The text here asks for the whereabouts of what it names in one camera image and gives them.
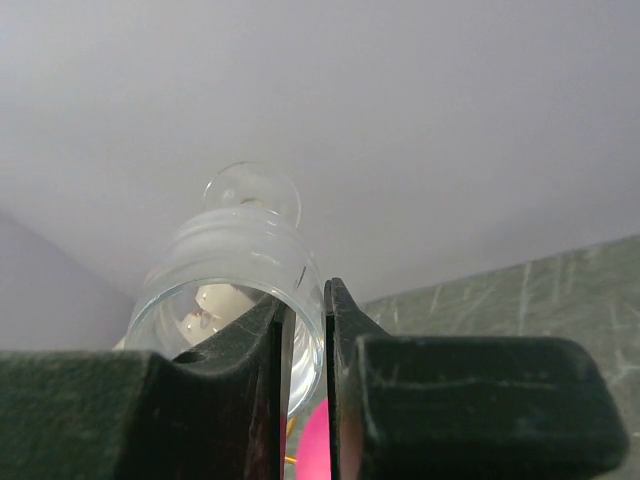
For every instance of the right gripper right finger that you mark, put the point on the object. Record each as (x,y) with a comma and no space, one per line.
(474,407)

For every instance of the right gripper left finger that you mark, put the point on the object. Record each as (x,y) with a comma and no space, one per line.
(214,412)

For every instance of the pink plastic wine glass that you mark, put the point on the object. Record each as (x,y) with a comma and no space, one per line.
(313,461)

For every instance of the clear plastic wine glass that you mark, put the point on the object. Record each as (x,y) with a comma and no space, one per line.
(247,235)

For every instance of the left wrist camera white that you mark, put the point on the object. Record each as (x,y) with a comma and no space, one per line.
(181,319)

